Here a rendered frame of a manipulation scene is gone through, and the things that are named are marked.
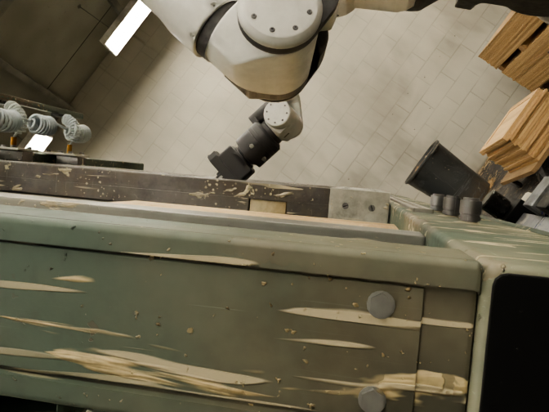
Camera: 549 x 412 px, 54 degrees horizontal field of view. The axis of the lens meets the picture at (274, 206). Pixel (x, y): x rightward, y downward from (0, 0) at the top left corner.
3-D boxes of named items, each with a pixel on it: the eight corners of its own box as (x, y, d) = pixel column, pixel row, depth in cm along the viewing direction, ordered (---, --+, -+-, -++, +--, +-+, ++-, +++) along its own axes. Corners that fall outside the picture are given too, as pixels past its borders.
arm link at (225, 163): (244, 194, 137) (279, 163, 136) (236, 194, 128) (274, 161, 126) (212, 157, 138) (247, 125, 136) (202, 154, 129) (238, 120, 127)
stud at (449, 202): (461, 217, 75) (463, 196, 75) (443, 216, 75) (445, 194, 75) (458, 217, 77) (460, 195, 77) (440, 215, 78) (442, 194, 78)
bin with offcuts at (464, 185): (502, 175, 488) (442, 133, 495) (470, 221, 486) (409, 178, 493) (484, 183, 540) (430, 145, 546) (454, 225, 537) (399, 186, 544)
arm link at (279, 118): (276, 160, 134) (310, 129, 133) (261, 150, 124) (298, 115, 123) (249, 128, 138) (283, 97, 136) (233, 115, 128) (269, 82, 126)
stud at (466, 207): (482, 224, 62) (484, 199, 62) (460, 222, 62) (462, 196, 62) (477, 223, 65) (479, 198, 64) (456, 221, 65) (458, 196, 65)
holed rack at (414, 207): (433, 213, 81) (434, 209, 81) (412, 212, 82) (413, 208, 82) (385, 194, 244) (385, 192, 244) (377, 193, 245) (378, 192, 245)
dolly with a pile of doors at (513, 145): (594, 118, 356) (541, 83, 360) (548, 183, 354) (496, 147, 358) (551, 139, 417) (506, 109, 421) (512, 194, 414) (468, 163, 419)
